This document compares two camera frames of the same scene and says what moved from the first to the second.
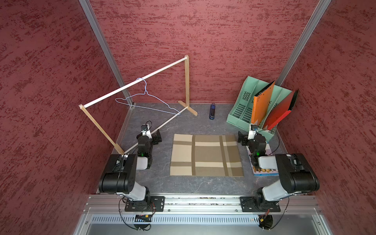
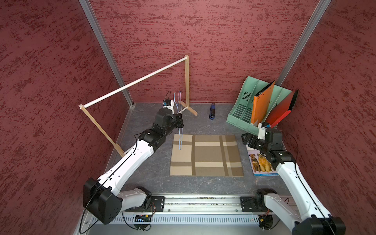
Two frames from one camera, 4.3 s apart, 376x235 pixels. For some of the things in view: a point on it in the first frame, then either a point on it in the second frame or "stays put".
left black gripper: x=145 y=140 → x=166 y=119
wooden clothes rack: x=186 y=105 stays put
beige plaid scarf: x=205 y=155 stays put
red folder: x=282 y=110 stays put
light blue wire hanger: x=146 y=108 → x=178 y=111
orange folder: x=261 y=103 stays put
